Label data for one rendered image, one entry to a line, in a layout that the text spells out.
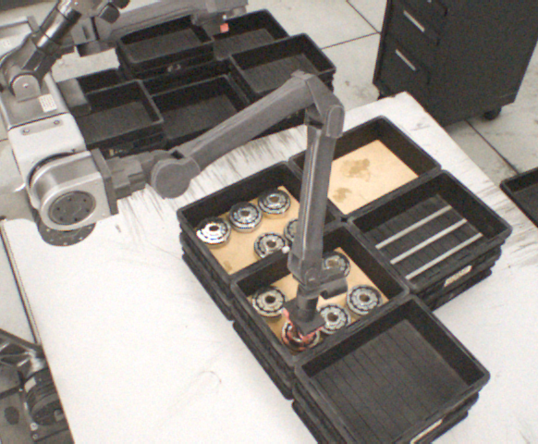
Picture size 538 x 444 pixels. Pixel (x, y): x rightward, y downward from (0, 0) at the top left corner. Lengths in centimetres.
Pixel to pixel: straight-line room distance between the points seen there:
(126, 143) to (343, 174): 96
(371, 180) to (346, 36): 215
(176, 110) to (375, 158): 116
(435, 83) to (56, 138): 225
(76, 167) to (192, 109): 185
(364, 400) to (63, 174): 95
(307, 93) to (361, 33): 291
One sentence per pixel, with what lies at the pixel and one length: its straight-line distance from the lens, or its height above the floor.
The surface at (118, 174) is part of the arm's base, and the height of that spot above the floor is 148.
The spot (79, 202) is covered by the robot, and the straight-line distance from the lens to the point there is 139.
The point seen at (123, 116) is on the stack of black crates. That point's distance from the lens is 304.
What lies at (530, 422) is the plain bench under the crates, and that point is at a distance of 209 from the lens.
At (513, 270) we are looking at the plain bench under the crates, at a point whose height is 70.
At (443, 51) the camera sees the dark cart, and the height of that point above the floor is 63.
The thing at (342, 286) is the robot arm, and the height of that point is 108.
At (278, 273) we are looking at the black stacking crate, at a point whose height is 86.
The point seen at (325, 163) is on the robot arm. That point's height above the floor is 137.
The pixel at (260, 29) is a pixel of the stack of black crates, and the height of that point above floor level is 38.
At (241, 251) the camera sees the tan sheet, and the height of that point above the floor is 83.
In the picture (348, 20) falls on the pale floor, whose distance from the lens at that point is 449.
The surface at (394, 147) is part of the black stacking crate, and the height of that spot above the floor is 86.
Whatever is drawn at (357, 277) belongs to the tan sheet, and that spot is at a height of 83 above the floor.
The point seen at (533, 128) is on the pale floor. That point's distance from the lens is 399.
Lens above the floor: 247
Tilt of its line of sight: 50 degrees down
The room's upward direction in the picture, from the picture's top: 3 degrees clockwise
